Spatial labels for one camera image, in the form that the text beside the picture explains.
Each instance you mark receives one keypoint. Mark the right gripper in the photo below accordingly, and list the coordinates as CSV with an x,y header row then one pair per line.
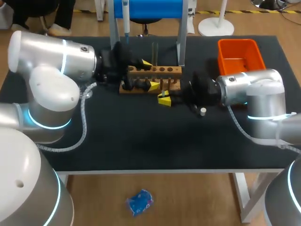
x,y
204,94

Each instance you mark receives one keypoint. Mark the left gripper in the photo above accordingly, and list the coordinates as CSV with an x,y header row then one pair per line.
x,y
117,61

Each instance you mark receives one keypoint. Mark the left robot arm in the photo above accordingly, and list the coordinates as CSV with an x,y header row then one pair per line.
x,y
44,61

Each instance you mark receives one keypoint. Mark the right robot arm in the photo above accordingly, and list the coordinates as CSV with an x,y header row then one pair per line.
x,y
263,94

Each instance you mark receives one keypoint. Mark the clear glass test tube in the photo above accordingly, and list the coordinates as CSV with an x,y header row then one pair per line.
x,y
157,55

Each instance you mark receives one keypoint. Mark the wooden test tube rack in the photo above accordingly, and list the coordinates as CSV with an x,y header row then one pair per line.
x,y
171,74

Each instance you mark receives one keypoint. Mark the white stopper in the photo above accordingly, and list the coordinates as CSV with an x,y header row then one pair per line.
x,y
203,111

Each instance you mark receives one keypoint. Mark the white and blue pipette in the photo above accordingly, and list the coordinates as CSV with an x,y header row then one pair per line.
x,y
126,21

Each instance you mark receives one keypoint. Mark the pipette stand with blue panel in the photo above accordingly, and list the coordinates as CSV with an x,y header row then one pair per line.
x,y
150,9

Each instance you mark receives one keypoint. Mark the black stool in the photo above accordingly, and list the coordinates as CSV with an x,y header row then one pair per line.
x,y
144,23

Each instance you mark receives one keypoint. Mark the orange plastic bin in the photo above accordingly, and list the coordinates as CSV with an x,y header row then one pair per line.
x,y
235,62

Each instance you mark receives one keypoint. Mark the white round-base floor stand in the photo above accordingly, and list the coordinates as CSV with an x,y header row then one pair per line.
x,y
217,26

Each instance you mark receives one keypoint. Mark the person's legs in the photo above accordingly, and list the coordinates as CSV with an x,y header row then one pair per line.
x,y
58,16

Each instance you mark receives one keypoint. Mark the blue plastic bag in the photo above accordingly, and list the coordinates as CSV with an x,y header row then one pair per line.
x,y
140,203

